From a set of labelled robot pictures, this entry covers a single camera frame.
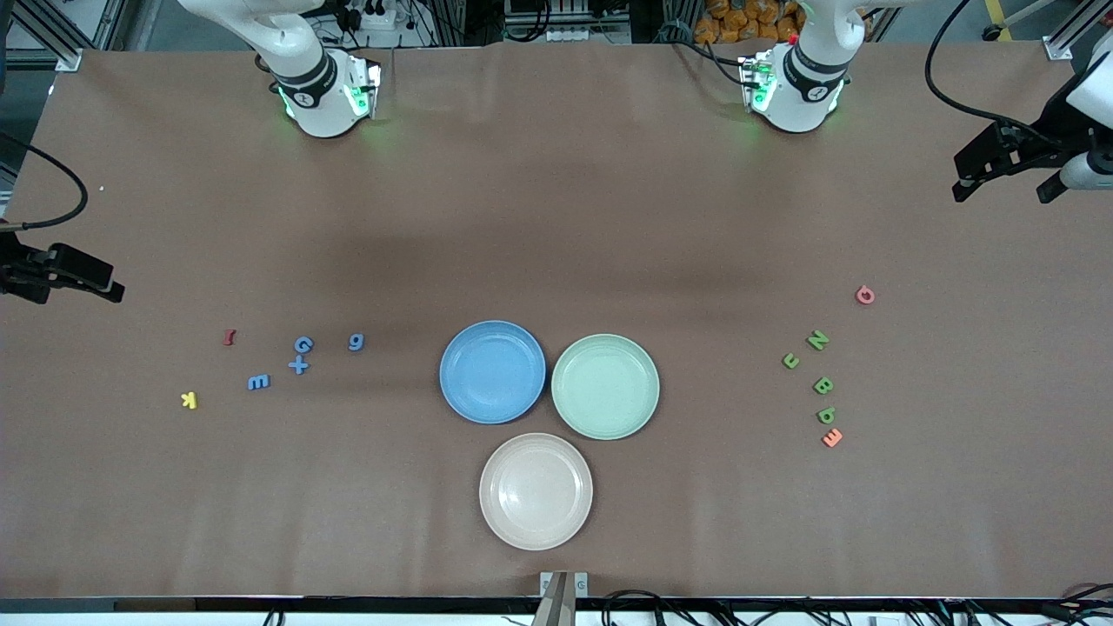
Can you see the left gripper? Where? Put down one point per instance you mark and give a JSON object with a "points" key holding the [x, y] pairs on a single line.
{"points": [[1048, 139]]}

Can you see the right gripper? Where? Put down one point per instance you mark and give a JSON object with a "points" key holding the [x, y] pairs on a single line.
{"points": [[19, 271]]}

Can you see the blue letter E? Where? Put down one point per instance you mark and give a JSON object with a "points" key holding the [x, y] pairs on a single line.
{"points": [[258, 382]]}

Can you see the blue plus sign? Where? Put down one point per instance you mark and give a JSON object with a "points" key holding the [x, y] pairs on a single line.
{"points": [[298, 365]]}

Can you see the green letter B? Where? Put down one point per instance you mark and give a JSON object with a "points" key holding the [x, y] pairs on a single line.
{"points": [[823, 384], [826, 415]]}

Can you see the green letter J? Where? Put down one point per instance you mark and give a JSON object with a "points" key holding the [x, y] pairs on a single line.
{"points": [[790, 360]]}

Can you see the orange letter E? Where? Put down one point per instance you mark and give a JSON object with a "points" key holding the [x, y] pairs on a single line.
{"points": [[832, 437]]}

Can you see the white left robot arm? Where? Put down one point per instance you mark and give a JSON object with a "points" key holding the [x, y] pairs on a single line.
{"points": [[800, 96]]}

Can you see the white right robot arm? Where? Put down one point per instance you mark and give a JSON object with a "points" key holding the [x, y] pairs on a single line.
{"points": [[317, 104]]}

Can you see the pink letter Q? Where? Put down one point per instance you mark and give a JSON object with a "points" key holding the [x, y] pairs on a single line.
{"points": [[864, 295]]}

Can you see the green letter N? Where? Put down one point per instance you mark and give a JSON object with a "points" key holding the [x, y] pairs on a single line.
{"points": [[817, 340]]}

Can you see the orange fruit pile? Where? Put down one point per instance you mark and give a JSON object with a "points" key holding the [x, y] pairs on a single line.
{"points": [[748, 22]]}

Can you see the white power strip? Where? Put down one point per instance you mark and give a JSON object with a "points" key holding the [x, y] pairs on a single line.
{"points": [[369, 16]]}

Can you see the blue plate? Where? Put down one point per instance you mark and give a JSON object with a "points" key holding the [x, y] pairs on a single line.
{"points": [[492, 372]]}

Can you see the brown table cover sheet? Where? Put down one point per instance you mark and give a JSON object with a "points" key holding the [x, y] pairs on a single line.
{"points": [[556, 217]]}

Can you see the green plate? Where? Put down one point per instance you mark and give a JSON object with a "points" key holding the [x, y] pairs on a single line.
{"points": [[605, 387]]}

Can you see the grey equipment rack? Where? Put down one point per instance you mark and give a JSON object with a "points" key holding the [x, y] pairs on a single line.
{"points": [[565, 17]]}

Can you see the pink beige plate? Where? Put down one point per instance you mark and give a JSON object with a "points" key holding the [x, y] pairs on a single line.
{"points": [[536, 491]]}

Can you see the aluminium frame post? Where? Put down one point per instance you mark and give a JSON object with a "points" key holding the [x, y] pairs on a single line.
{"points": [[1078, 26], [43, 35]]}

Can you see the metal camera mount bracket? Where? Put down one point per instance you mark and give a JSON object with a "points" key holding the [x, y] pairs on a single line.
{"points": [[563, 600]]}

